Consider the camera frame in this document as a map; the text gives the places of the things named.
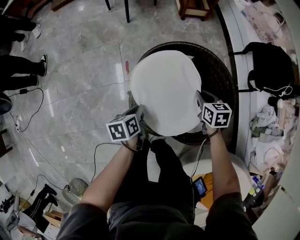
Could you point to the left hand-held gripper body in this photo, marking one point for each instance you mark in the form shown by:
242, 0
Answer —
123, 128

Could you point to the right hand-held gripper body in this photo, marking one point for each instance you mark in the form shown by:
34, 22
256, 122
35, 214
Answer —
216, 116

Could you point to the dark wicker round chair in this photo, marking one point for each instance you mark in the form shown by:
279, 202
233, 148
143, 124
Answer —
215, 70

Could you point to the white round cushion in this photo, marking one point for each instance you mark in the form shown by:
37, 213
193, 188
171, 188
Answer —
164, 93

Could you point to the person's right forearm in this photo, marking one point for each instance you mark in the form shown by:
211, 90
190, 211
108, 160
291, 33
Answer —
222, 164

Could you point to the person's left forearm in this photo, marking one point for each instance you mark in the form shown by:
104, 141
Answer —
110, 173

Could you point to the black chair leg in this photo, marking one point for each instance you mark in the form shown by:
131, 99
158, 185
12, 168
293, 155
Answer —
127, 10

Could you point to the black round seat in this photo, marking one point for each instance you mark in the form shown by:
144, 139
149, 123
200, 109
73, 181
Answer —
4, 104

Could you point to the pile of pale clothes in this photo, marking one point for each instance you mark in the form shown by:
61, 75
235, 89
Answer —
269, 136

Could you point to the white round ottoman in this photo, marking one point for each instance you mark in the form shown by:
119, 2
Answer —
239, 171

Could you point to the red floor tape strip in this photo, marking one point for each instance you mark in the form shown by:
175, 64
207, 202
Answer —
127, 66

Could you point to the person's black trousers legs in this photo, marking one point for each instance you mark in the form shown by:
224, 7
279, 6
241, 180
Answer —
164, 178

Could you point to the small black screen device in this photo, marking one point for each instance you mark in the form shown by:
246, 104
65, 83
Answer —
200, 186

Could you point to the black backpack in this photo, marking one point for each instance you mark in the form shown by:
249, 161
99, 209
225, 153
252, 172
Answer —
269, 65

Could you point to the grey mesh fan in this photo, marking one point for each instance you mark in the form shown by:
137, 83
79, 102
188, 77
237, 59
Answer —
75, 191

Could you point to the person's dark grey shirt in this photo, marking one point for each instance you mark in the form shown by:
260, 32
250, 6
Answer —
145, 222

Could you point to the white power strip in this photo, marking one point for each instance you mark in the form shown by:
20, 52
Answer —
18, 120

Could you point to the black power adapter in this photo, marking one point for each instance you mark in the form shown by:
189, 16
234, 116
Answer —
23, 91

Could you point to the wooden stool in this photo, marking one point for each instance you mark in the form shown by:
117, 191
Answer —
199, 8

